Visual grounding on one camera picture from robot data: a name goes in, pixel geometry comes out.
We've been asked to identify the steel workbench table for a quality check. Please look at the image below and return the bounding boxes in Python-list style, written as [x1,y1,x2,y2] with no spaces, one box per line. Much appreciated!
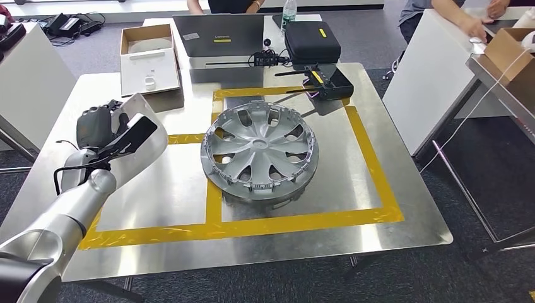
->
[0,61,455,303]

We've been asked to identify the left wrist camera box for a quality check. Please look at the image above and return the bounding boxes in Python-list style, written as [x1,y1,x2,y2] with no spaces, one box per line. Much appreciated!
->
[97,116,159,160]

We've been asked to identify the white partition panel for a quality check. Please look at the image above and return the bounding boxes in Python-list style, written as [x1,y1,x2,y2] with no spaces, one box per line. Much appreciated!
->
[382,8,495,157]

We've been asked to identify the black zip case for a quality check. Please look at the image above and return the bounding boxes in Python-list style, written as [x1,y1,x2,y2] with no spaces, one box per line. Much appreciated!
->
[283,20,343,66]

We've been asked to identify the brown cardboard box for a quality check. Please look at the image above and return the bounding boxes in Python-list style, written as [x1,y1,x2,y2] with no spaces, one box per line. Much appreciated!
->
[483,27,535,87]

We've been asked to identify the grey laptop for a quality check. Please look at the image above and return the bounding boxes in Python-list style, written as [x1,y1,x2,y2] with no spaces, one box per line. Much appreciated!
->
[172,13,266,59]

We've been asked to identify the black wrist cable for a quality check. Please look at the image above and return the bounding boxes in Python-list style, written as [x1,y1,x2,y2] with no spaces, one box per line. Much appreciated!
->
[53,139,113,196]

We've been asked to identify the white desk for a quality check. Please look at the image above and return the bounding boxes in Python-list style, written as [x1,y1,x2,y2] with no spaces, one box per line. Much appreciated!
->
[141,13,325,72]

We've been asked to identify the white cable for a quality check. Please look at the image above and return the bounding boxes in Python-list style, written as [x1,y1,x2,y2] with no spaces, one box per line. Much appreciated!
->
[420,45,535,175]

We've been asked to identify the person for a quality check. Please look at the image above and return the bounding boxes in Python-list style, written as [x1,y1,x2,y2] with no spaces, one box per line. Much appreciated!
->
[397,0,513,45]
[186,0,267,15]

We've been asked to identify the clear water bottle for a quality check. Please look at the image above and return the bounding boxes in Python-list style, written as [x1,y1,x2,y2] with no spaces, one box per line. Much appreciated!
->
[280,0,298,35]

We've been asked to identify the white rounded object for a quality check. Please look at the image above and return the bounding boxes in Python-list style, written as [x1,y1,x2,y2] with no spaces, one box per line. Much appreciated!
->
[512,7,535,54]

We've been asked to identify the black power adapters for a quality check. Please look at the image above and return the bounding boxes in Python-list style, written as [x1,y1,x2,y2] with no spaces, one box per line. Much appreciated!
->
[44,12,106,39]

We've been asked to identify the cardboard box with white insert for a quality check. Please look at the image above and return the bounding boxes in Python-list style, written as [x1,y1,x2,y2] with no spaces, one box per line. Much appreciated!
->
[119,23,182,98]

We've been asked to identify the white plastic shell part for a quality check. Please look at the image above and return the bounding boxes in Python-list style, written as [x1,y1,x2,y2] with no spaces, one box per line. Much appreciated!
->
[60,92,169,195]

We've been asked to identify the black router with antennas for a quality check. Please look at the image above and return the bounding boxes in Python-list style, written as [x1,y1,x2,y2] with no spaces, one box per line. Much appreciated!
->
[274,62,356,102]

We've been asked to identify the metal side table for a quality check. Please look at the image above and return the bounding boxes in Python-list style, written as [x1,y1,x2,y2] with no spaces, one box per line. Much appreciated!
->
[419,53,535,257]

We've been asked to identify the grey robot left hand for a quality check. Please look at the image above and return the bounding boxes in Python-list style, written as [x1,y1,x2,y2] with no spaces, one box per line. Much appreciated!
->
[76,99,131,152]

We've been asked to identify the black cable hub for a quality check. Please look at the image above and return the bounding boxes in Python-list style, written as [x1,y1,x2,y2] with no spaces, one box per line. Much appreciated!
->
[247,49,292,69]

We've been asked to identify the silver wheel hubcap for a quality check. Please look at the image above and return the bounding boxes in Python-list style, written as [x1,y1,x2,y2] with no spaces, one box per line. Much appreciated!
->
[200,100,321,203]

